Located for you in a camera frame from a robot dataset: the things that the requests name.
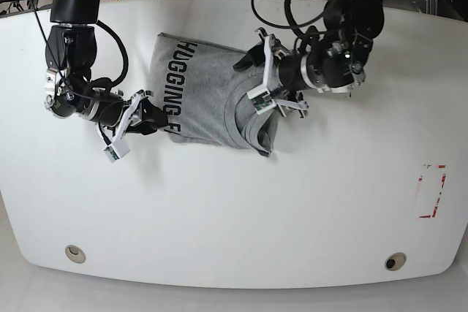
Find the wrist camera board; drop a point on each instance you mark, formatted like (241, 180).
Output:
(116, 150)
(263, 103)

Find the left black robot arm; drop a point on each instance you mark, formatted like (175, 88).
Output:
(363, 16)

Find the table grommet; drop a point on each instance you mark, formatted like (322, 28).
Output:
(395, 261)
(75, 254)

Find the left table grommet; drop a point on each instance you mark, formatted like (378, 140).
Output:
(75, 254)

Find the right table grommet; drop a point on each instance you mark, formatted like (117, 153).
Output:
(395, 261)

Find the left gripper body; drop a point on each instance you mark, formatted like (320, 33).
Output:
(325, 61)

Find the grey T-shirt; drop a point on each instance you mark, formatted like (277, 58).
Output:
(205, 99)

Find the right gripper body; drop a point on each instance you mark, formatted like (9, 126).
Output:
(112, 114)

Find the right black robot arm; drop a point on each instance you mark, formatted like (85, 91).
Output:
(71, 51)

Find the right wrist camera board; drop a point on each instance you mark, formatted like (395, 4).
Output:
(116, 150)

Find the red tape rectangle marking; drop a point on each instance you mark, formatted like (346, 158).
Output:
(429, 190)

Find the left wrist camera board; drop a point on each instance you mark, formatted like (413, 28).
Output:
(263, 103)

